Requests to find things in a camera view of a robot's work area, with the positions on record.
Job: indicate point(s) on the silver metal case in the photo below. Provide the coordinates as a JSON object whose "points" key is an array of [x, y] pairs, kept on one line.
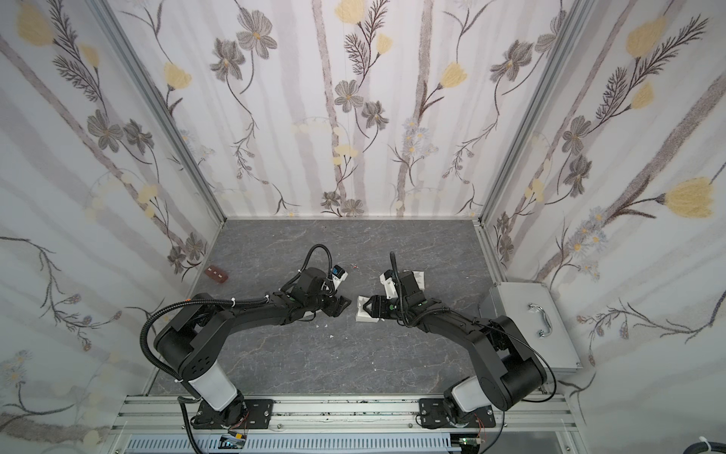
{"points": [[532, 308]]}

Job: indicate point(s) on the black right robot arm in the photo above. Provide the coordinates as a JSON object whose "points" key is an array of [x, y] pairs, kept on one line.
{"points": [[507, 369]]}

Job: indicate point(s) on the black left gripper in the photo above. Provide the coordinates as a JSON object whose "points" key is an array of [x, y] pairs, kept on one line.
{"points": [[332, 302]]}

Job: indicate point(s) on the small brown red box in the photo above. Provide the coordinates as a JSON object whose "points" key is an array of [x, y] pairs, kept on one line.
{"points": [[216, 274]]}

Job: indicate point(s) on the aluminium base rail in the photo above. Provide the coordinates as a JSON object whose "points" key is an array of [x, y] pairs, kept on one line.
{"points": [[391, 423]]}

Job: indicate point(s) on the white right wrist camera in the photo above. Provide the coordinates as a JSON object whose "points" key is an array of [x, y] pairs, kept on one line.
{"points": [[387, 281]]}

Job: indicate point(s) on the white jewelry box lid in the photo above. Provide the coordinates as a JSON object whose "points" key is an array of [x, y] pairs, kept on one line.
{"points": [[362, 315]]}

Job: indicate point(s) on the white jewelry box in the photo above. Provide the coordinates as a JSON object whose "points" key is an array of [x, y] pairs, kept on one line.
{"points": [[420, 279]]}

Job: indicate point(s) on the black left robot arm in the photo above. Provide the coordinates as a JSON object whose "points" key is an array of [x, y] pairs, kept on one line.
{"points": [[184, 340]]}

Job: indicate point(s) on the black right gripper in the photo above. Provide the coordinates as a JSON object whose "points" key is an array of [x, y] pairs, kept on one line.
{"points": [[383, 306]]}

